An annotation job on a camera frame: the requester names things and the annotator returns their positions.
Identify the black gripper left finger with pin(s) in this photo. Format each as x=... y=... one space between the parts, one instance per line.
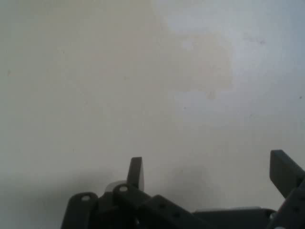
x=133 y=200

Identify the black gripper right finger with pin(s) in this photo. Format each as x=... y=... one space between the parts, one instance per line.
x=283 y=171

